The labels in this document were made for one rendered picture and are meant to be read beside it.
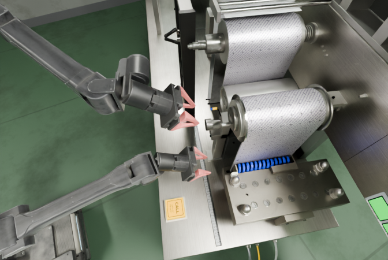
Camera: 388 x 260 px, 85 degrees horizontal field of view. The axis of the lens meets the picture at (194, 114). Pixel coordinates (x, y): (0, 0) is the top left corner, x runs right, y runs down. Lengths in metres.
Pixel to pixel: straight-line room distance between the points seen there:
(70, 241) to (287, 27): 1.65
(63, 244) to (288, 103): 1.56
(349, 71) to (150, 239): 1.59
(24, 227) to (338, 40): 1.01
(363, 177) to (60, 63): 0.86
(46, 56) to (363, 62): 0.80
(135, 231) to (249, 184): 1.21
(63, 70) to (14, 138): 2.11
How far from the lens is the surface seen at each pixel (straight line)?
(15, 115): 2.82
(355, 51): 0.75
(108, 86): 0.47
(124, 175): 0.64
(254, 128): 0.61
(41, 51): 0.63
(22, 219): 0.76
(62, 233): 1.77
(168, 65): 1.32
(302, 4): 0.78
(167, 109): 0.50
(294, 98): 0.67
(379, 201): 0.78
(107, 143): 2.15
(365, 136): 0.75
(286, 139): 0.74
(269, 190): 0.82
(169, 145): 0.99
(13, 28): 0.73
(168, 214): 0.88
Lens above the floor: 1.79
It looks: 56 degrees down
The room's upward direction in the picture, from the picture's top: straight up
